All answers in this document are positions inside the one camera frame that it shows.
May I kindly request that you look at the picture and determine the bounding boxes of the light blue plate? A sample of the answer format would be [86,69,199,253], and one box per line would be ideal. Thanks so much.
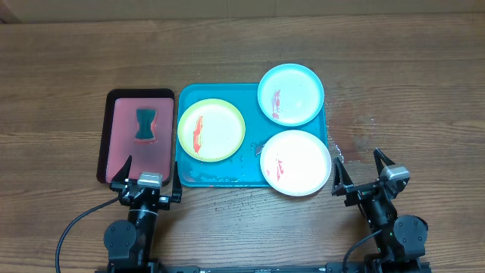
[257,64,324,127]

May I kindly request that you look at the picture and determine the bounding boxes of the white pink plate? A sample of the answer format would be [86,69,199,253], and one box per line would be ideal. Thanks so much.
[260,130,332,196]

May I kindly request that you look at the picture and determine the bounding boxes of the black tray with red mat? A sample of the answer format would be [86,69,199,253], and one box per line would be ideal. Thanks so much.
[96,88,175,184]

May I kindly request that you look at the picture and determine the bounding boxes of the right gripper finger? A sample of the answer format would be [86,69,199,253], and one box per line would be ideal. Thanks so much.
[373,148,396,177]
[332,157,354,196]

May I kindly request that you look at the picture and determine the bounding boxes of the dark green sponge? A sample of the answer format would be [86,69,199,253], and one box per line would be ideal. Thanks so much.
[136,108,157,141]

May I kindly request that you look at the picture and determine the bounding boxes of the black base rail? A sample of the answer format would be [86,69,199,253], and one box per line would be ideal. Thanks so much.
[94,261,432,273]

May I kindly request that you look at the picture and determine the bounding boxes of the yellow-green plate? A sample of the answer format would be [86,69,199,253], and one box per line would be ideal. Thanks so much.
[177,99,246,162]

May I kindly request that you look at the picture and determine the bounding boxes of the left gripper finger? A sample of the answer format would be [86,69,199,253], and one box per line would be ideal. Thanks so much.
[171,162,183,197]
[111,155,132,183]

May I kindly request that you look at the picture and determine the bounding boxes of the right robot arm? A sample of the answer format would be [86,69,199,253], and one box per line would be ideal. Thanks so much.
[331,149,431,273]

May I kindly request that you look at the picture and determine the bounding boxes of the teal plastic tray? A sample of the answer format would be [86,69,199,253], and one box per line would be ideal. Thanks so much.
[174,83,330,189]

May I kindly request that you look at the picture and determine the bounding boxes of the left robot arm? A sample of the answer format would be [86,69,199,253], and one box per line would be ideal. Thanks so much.
[103,157,183,273]

